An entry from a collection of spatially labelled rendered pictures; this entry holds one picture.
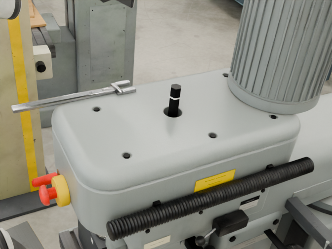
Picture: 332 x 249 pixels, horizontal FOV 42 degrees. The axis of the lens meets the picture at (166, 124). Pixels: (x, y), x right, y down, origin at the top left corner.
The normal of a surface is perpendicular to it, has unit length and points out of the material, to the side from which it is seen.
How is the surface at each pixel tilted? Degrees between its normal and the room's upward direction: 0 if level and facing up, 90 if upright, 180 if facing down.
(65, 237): 0
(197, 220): 90
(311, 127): 0
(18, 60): 90
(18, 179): 90
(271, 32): 90
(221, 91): 0
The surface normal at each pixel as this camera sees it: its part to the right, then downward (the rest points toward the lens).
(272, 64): -0.44, 0.51
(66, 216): 0.09, -0.80
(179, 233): 0.46, 0.57
